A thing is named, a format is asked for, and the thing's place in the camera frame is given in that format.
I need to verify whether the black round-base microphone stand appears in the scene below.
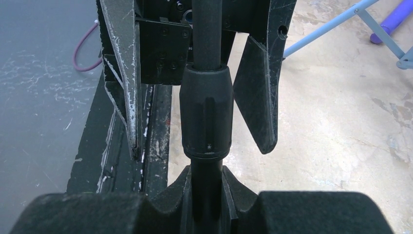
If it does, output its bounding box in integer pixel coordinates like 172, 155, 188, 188
179, 0, 233, 234

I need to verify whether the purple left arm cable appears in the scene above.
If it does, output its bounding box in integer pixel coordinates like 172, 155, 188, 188
73, 19, 103, 72

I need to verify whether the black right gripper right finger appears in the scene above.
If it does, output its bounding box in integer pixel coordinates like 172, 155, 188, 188
223, 167, 393, 234

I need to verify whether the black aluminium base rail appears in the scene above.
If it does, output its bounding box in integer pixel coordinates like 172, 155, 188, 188
66, 78, 172, 197

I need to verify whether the light blue music stand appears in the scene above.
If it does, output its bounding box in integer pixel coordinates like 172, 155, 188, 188
283, 0, 413, 70

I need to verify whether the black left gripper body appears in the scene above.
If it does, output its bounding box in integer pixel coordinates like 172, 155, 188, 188
135, 0, 270, 85

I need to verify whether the purple toy microphone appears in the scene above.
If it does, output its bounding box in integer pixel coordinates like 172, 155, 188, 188
380, 0, 413, 36

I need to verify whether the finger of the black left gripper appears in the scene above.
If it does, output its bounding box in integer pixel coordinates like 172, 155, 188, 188
233, 0, 296, 154
96, 0, 142, 160

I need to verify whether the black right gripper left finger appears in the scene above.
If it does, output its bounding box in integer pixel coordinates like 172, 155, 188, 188
10, 166, 190, 234

